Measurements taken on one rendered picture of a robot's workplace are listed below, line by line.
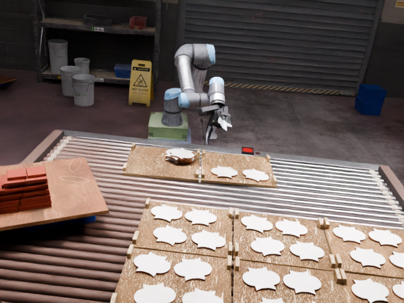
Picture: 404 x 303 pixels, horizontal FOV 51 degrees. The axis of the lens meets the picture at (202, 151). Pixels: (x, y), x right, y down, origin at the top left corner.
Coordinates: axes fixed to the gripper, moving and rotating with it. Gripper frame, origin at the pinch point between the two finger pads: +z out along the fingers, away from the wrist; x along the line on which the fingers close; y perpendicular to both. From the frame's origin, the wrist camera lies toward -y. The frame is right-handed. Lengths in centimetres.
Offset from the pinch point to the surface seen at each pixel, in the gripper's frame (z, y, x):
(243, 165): -9, 41, 29
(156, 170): -0.7, -6.4, 46.1
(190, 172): -0.2, 9.8, 37.5
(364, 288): 72, 41, -36
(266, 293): 74, 6, -19
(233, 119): -217, 207, 235
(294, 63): -363, 332, 218
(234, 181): 7.1, 28.1, 22.4
